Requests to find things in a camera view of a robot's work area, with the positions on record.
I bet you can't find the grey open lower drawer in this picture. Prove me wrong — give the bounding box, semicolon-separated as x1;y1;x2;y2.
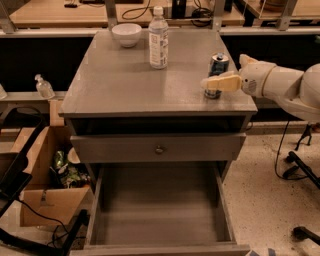
70;163;250;256

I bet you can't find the grey closed upper drawer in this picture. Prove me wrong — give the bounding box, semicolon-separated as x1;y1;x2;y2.
71;133;246;163

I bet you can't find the black cable on floor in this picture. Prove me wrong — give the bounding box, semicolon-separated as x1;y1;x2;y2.
273;119;309;181

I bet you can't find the black cable on desk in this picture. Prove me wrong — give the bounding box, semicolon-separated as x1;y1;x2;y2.
121;0;152;21

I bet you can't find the clear plastic water bottle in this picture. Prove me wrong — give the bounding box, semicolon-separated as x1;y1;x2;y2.
148;6;168;69

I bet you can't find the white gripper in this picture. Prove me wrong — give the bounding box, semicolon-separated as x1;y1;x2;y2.
200;54;276;98

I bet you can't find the red bull can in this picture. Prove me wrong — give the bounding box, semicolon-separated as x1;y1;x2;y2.
205;52;229;99

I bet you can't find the white ceramic bowl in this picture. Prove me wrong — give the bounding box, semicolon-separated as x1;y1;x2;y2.
112;23;142;48

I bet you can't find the black stand base right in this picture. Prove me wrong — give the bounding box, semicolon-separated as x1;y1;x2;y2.
286;124;320;246

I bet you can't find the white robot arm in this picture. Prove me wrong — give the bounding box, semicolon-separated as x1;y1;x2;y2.
200;54;320;123

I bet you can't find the clear pump bottle left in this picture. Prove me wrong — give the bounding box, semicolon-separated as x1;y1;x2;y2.
35;74;55;99

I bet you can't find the grey drawer cabinet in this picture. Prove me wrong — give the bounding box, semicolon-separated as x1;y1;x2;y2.
58;28;258;256

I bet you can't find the open cardboard box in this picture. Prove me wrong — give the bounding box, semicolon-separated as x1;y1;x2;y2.
20;126;89;227

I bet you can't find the wooden desk in background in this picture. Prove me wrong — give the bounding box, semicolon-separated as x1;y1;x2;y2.
9;0;246;29

